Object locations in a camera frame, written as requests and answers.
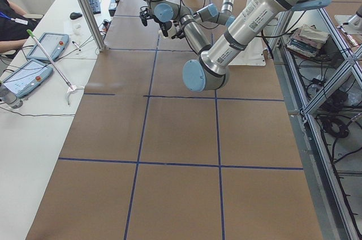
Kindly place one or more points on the white mug with handle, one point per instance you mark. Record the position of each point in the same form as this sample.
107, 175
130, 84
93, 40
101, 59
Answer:
167, 30

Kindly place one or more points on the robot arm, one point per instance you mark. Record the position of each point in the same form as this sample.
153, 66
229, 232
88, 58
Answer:
210, 71
176, 20

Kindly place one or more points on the black computer mouse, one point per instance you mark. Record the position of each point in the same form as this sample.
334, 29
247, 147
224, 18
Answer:
75, 15

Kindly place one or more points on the far blue teach pendant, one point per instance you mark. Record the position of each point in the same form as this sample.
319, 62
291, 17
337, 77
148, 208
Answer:
53, 43

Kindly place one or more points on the blue teach pendant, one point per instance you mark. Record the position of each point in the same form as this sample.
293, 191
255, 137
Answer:
27, 77
53, 43

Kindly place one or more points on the reacher grabber tool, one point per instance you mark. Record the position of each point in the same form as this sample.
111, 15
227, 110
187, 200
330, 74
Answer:
71, 88

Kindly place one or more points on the stack of books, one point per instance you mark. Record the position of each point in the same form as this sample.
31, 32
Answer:
307, 40

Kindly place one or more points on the seated man with glasses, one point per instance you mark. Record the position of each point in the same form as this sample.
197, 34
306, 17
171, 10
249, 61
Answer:
14, 26

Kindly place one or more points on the near blue teach pendant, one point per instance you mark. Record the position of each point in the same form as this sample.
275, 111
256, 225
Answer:
27, 77

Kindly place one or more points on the aluminium frame post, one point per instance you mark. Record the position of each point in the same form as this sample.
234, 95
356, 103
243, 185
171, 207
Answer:
91, 22

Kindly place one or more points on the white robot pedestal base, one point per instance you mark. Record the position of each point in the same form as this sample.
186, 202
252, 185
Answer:
251, 56

